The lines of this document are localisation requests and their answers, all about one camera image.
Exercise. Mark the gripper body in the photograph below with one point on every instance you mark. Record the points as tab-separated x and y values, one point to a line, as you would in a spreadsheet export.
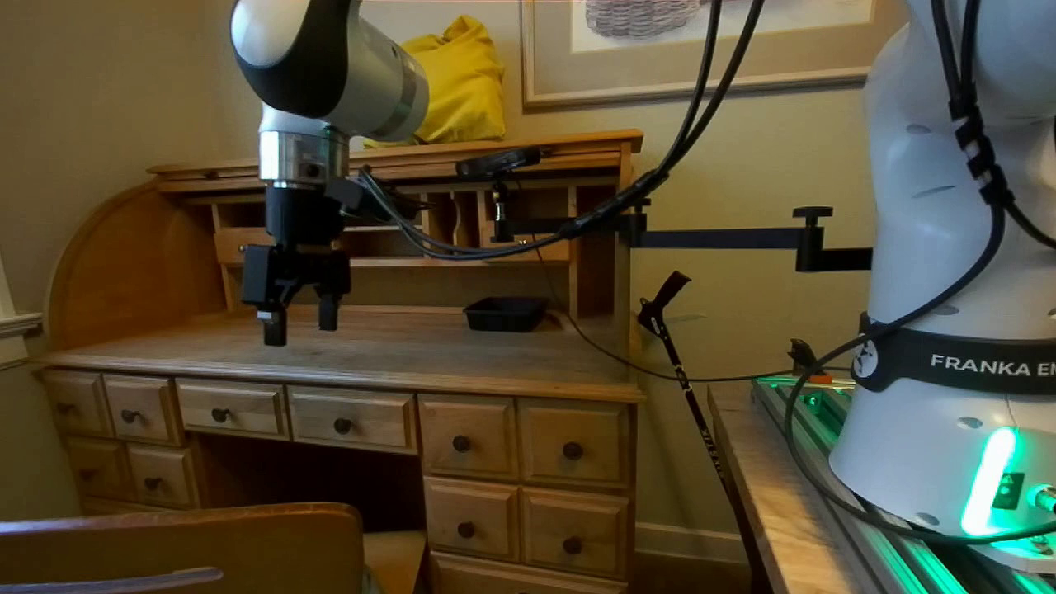
297	264

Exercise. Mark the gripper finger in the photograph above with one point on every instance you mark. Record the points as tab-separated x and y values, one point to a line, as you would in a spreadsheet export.
275	328
329	313

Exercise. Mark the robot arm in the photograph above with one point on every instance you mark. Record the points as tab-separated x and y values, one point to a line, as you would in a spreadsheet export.
924	247

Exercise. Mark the wooden chair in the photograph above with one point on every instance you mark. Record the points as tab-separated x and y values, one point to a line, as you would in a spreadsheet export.
206	544

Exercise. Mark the yellow cloth bag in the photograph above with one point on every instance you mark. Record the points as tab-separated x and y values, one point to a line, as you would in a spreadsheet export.
462	82

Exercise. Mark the wooden roll-top desk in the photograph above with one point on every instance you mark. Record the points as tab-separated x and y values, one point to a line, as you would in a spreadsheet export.
396	355

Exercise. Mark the wooden drawer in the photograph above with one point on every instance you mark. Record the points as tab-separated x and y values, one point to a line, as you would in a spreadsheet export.
173	474
82	392
487	429
511	577
491	520
602	532
371	417
148	396
247	404
602	437
107	466

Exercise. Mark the black plastic tray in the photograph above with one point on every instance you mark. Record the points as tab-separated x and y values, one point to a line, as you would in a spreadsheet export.
505	315

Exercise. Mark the black stick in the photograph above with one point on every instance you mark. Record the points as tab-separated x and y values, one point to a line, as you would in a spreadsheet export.
685	379

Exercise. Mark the framed picture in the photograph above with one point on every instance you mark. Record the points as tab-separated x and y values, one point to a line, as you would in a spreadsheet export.
660	66

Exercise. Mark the black clamp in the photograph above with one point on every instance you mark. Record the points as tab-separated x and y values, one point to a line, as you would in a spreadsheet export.
804	359

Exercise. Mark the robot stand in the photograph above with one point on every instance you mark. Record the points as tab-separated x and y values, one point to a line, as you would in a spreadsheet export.
792	495

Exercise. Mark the white window frame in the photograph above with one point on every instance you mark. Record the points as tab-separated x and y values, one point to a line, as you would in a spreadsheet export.
15	330

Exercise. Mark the camera on mount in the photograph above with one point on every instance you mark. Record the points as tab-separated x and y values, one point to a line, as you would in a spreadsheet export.
709	239

